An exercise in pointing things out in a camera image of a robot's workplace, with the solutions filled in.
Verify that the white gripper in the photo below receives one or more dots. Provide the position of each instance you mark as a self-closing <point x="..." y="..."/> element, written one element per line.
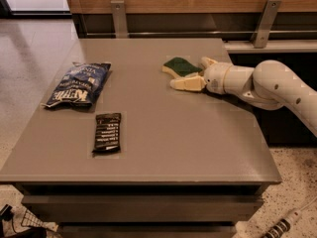
<point x="214" y="76"/>

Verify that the green and yellow sponge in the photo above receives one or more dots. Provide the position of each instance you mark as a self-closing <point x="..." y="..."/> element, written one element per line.
<point x="179" y="67"/>

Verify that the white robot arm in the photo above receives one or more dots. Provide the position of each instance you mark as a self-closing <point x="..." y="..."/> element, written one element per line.
<point x="269" y="86"/>

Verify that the black snack bar wrapper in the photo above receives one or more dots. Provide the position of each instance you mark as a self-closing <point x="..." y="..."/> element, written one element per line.
<point x="107" y="133"/>

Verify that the grey drawer cabinet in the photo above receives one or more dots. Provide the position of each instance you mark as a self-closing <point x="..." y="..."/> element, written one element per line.
<point x="191" y="165"/>

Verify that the blue Kettle chips bag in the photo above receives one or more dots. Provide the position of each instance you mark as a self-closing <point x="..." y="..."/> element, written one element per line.
<point x="80" y="86"/>

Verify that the white power strip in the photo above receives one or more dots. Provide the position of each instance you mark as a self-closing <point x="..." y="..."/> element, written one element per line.
<point x="285" y="223"/>

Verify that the right metal bracket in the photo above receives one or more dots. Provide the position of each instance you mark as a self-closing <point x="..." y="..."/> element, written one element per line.
<point x="260" y="36"/>

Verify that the metal bracket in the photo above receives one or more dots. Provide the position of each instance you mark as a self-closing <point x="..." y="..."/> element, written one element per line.
<point x="119" y="19"/>
<point x="260" y="36"/>

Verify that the horizontal metal rail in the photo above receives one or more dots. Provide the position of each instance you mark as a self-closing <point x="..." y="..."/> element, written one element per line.
<point x="285" y="34"/>

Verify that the left metal bracket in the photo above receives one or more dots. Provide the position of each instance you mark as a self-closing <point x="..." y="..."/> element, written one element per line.
<point x="119" y="19"/>

